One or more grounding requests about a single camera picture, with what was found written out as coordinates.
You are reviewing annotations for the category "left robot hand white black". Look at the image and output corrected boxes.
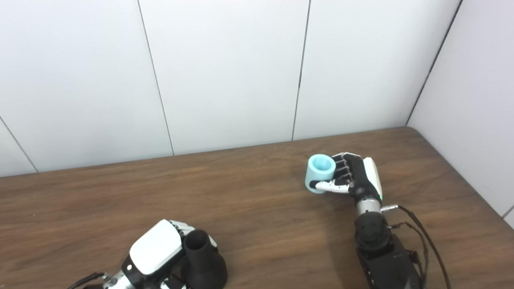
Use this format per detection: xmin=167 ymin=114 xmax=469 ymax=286
xmin=120 ymin=219 xmax=219 ymax=289

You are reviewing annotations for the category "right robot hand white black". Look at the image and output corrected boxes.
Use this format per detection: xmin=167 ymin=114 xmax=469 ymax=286
xmin=309 ymin=152 xmax=383 ymax=202

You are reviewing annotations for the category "light-blue hose piece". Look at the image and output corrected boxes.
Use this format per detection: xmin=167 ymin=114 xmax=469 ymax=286
xmin=305 ymin=154 xmax=337 ymax=194

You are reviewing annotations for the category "black nozzle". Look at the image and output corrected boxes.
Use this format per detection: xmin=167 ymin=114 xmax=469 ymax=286
xmin=180 ymin=229 xmax=228 ymax=289

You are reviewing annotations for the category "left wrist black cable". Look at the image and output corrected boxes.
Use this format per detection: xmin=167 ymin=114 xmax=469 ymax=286
xmin=65 ymin=272 xmax=106 ymax=289

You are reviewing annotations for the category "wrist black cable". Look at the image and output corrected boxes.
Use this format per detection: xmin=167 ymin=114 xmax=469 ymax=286
xmin=65 ymin=272 xmax=106 ymax=289
xmin=381 ymin=204 xmax=453 ymax=289

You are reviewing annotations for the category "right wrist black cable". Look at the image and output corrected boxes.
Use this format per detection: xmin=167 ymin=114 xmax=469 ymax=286
xmin=381 ymin=204 xmax=453 ymax=289

